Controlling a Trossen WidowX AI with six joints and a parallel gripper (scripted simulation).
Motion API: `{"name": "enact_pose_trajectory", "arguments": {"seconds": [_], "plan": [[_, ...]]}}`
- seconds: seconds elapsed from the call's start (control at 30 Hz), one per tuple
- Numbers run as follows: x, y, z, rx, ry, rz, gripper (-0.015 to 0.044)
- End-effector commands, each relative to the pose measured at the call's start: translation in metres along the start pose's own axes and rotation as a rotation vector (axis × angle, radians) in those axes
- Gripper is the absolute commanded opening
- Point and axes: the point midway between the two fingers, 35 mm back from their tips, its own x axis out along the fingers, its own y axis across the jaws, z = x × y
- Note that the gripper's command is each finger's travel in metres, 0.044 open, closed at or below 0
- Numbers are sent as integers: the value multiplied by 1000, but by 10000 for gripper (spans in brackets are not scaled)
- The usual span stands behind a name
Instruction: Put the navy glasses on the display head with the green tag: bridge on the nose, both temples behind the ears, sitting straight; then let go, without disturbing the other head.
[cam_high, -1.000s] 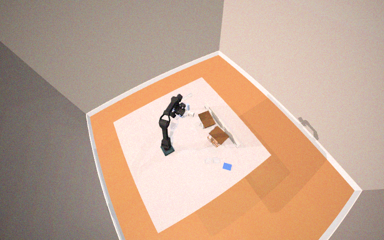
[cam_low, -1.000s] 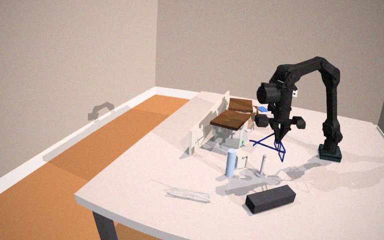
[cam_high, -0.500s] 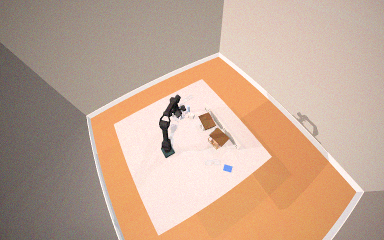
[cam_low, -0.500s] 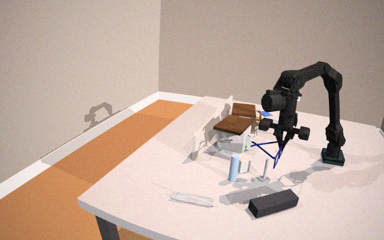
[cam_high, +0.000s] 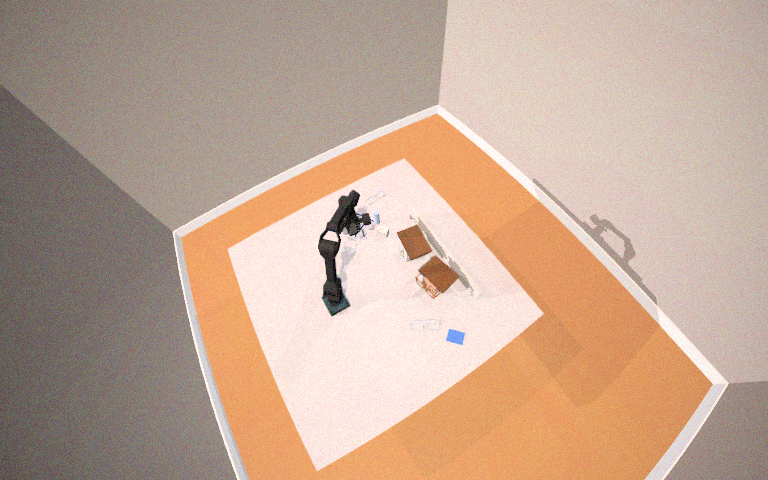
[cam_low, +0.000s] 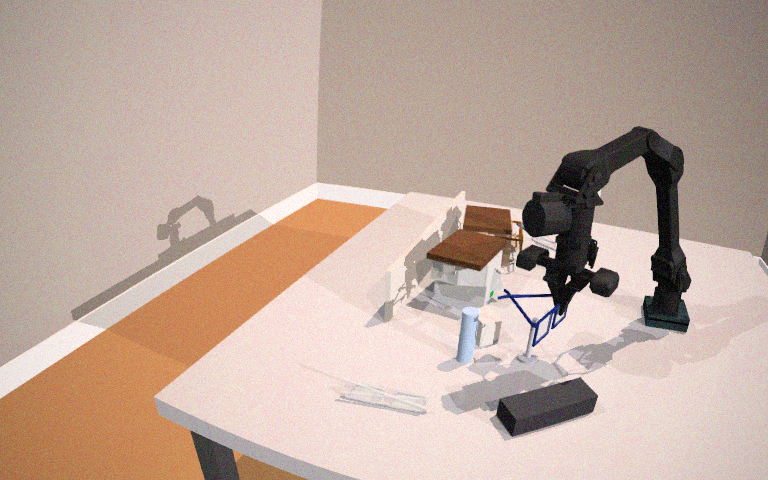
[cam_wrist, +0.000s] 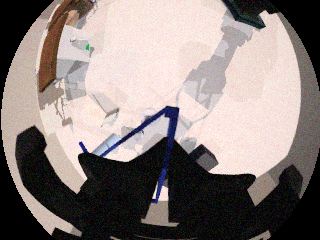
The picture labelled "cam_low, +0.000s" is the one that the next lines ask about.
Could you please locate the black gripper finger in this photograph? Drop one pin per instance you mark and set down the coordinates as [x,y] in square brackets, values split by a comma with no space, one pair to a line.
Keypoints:
[556,287]
[567,295]

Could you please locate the navy glasses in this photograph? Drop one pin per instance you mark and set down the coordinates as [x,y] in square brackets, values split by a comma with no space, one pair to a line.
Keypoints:
[542,326]

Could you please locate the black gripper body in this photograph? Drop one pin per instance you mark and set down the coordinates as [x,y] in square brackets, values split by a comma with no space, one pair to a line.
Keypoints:
[570,259]

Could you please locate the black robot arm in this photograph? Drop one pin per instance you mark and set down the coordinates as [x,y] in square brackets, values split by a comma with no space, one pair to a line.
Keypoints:
[561,209]

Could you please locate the white flat panel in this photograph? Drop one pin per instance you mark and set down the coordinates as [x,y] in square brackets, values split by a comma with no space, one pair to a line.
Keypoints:
[407,272]

